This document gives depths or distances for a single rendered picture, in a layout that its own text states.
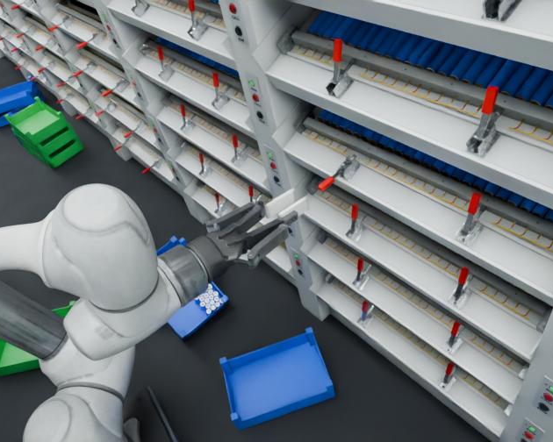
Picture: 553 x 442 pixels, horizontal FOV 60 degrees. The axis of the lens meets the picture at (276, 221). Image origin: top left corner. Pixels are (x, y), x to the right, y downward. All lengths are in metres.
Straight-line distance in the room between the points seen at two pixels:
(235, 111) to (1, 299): 0.67
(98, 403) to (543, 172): 0.97
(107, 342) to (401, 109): 0.56
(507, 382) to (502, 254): 0.38
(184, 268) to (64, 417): 0.50
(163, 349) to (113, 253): 1.17
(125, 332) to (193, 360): 0.96
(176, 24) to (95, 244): 0.79
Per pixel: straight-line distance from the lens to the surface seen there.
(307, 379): 1.53
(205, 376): 1.62
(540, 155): 0.71
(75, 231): 0.57
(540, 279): 0.82
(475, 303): 1.00
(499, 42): 0.62
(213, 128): 1.50
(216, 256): 0.77
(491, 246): 0.85
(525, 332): 0.98
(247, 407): 1.54
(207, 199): 1.87
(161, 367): 1.70
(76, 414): 1.14
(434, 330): 1.18
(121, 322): 0.70
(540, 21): 0.60
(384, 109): 0.80
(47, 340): 1.19
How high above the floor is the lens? 1.38
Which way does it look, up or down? 45 degrees down
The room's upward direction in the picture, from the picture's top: 16 degrees counter-clockwise
